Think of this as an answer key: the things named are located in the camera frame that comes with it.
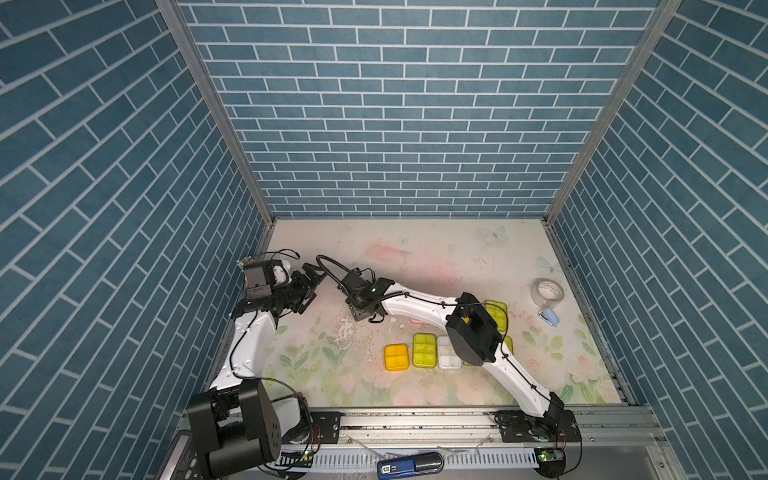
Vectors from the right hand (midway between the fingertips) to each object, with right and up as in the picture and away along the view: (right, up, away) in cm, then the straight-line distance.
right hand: (364, 305), depth 96 cm
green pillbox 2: (+44, -10, -7) cm, 46 cm away
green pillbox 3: (+19, -11, -9) cm, 24 cm away
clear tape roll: (+61, +3, +3) cm, 61 cm away
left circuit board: (-13, -33, -24) cm, 43 cm away
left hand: (-8, +10, -14) cm, 19 cm away
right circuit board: (+48, -32, -25) cm, 63 cm away
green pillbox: (+43, -1, -2) cm, 43 cm away
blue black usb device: (+13, -29, -30) cm, 44 cm away
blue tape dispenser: (+58, -2, -5) cm, 58 cm away
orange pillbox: (+10, -13, -11) cm, 20 cm away
